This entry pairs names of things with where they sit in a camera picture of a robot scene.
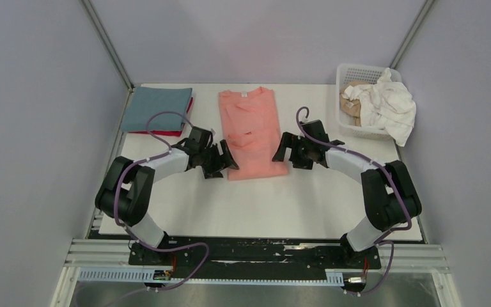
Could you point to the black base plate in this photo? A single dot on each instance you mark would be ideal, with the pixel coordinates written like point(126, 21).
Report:
point(269, 259)

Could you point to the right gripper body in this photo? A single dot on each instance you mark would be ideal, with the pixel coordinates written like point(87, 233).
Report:
point(302, 156)

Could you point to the white crumpled t-shirt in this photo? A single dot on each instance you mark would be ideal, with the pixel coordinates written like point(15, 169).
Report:
point(392, 106)

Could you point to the aluminium frame rail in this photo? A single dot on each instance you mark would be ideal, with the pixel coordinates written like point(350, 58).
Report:
point(98, 253)

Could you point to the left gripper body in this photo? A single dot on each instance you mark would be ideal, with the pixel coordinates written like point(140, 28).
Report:
point(210, 159)

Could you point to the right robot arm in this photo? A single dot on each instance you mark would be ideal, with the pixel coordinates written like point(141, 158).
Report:
point(389, 196)

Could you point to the folded grey-blue t-shirt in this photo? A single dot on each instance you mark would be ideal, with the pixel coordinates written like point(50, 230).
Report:
point(147, 93)

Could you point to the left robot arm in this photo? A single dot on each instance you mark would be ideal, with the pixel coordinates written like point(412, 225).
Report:
point(125, 192)

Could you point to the white plastic laundry basket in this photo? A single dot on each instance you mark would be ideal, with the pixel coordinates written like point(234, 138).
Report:
point(370, 74)

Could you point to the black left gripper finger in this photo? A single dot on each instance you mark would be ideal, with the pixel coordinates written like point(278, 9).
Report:
point(212, 173)
point(227, 157)

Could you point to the salmon pink t-shirt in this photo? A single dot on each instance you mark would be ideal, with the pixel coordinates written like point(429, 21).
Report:
point(251, 128)

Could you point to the beige crumpled t-shirt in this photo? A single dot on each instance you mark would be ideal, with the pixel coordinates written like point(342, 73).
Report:
point(353, 99)

